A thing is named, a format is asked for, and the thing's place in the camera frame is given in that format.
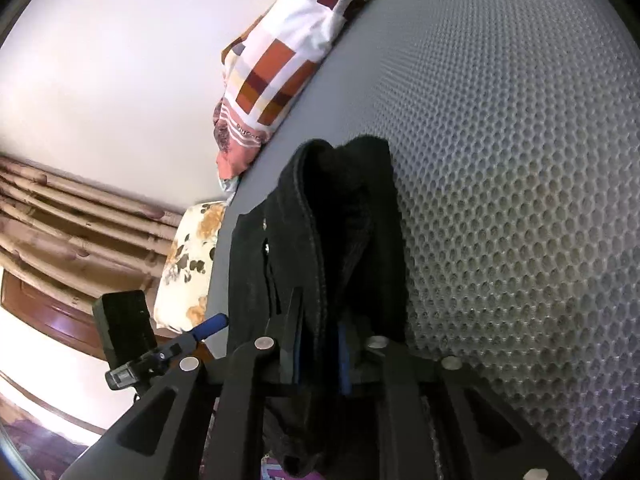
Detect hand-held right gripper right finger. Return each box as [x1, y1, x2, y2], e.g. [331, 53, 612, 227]
[337, 322, 583, 480]

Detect purple patterned cloth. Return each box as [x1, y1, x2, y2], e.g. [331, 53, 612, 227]
[0, 417, 81, 466]

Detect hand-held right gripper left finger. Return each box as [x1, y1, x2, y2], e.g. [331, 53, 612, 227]
[60, 287, 306, 480]

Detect floral pillow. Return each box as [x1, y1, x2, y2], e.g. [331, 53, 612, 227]
[152, 201, 228, 333]

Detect black pants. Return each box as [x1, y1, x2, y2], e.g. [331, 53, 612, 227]
[227, 135, 408, 478]

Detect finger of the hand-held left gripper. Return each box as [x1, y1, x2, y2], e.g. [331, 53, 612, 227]
[150, 312, 231, 367]

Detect grey honeycomb bed mat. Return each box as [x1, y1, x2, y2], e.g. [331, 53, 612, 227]
[205, 0, 640, 480]

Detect red checked pillow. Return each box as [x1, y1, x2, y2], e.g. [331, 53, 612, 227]
[212, 0, 413, 181]

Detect beige patterned curtain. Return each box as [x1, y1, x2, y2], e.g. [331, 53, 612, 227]
[0, 155, 183, 311]

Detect brown wooden door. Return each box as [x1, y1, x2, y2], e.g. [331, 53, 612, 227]
[0, 267, 108, 361]

